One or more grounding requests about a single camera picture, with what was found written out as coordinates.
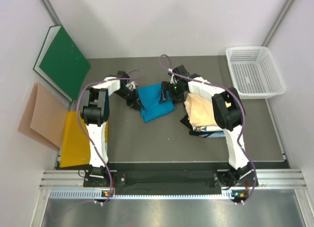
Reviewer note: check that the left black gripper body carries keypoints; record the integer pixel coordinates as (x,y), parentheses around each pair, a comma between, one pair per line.
(130,96)

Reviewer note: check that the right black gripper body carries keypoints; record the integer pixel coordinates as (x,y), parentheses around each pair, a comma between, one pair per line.
(176,92)

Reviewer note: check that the blue t shirt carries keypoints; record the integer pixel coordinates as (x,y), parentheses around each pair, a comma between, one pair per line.
(150,98)

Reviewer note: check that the cream t shirt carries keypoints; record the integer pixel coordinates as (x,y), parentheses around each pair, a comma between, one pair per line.
(199,110)

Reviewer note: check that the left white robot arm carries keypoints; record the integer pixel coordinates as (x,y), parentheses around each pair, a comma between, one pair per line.
(93,109)

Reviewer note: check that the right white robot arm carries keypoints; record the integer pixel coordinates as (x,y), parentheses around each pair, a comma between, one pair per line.
(228,113)

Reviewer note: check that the yellow folder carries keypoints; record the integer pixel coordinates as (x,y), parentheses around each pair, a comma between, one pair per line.
(83,144)

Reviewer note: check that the green binder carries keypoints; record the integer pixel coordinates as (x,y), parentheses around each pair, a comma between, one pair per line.
(61,63)

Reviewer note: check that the white plastic basket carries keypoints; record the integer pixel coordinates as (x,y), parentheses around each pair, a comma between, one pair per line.
(254,72)

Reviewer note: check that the tan folded sheet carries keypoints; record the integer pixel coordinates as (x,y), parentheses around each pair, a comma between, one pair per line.
(44,118)

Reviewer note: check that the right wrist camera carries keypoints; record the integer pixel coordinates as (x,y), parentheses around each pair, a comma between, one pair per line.
(181,70)

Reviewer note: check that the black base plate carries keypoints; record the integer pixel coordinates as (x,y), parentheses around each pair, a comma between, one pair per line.
(171,178)

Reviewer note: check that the aluminium frame rail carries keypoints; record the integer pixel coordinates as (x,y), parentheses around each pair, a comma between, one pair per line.
(68,184)

